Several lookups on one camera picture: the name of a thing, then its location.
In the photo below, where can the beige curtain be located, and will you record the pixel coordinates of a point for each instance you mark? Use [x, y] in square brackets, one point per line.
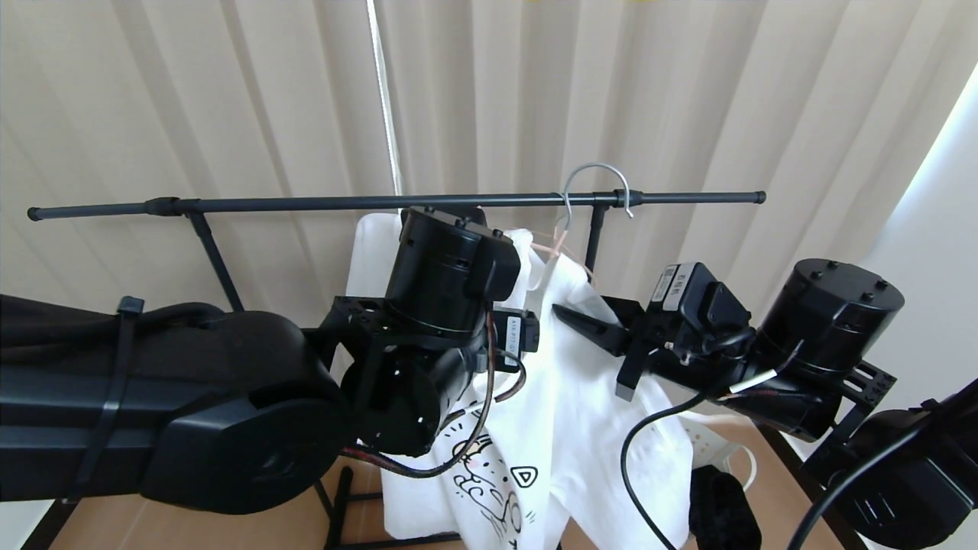
[191, 99]

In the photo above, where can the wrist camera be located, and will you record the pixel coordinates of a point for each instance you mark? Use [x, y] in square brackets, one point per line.
[695, 298]
[519, 336]

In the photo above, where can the white laundry basket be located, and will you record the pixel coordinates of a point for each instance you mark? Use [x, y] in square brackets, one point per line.
[718, 447]

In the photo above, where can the black garment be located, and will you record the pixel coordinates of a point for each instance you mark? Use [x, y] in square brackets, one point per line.
[722, 508]

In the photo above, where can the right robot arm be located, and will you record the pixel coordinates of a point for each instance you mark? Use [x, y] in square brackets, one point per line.
[833, 313]

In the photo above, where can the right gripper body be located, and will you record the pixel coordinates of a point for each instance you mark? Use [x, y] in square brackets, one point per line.
[672, 367]

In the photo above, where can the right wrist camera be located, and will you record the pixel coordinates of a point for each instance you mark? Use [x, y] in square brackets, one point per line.
[695, 298]

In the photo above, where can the white printed t-shirt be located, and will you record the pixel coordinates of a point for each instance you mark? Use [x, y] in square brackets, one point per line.
[581, 428]

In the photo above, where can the black clothes rack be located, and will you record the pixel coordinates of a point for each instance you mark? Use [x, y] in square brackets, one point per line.
[306, 204]

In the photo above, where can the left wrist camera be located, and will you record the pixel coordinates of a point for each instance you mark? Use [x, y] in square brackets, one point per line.
[519, 336]

